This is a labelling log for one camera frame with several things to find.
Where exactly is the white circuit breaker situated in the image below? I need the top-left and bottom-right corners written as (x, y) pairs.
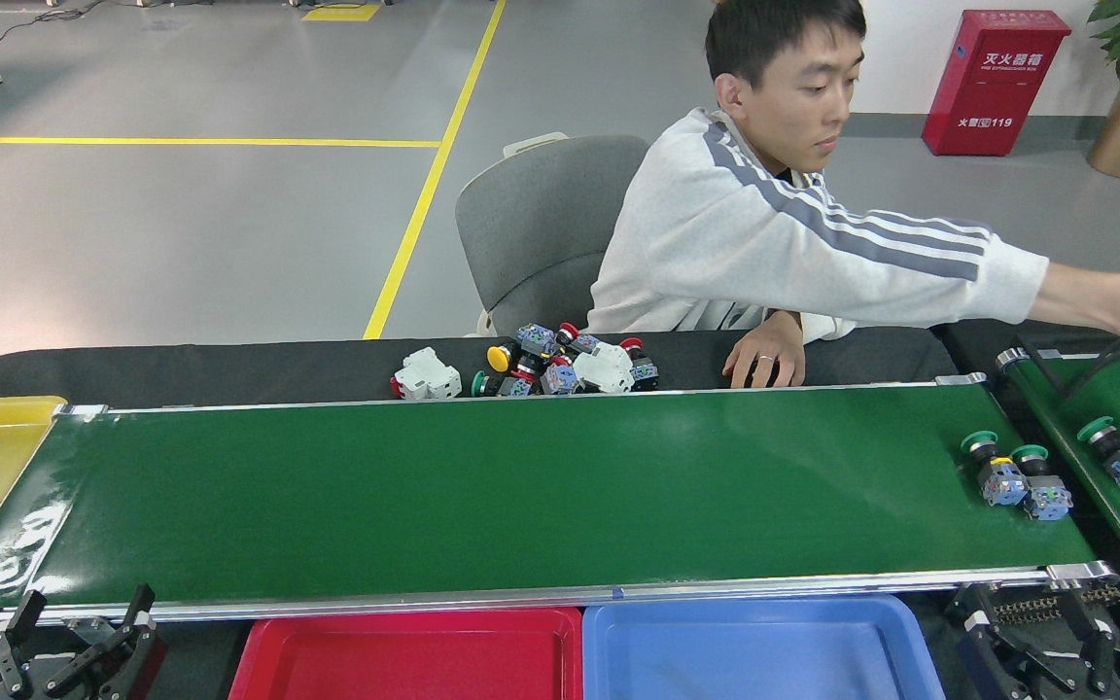
top-left (574, 342), bottom-right (635, 395)
top-left (391, 347), bottom-right (463, 402)

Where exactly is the blue plastic tray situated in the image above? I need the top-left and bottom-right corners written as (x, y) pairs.
top-left (582, 595), bottom-right (947, 700)

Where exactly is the red plastic tray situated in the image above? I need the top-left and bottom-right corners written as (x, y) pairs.
top-left (227, 608), bottom-right (583, 700)

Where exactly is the long green conveyor belt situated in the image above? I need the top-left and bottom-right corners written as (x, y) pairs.
top-left (0, 372), bottom-right (1120, 638)

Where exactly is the person's left hand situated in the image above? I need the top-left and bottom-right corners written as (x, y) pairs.
top-left (723, 311), bottom-right (807, 390)

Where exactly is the black table cloth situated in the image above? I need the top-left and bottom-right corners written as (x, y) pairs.
top-left (0, 326), bottom-right (960, 409)

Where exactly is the person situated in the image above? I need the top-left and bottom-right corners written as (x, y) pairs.
top-left (584, 0), bottom-right (1120, 424)

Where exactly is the red fire extinguisher box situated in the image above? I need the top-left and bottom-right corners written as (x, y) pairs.
top-left (922, 10), bottom-right (1072, 158)

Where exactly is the grey office chair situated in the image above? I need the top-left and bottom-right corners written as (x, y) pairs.
top-left (455, 133), bottom-right (653, 338)

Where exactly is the black drive chain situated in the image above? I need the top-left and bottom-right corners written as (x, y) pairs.
top-left (993, 583), bottom-right (1120, 626)

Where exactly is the black cable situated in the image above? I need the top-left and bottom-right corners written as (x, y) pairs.
top-left (1017, 335), bottom-right (1120, 402)

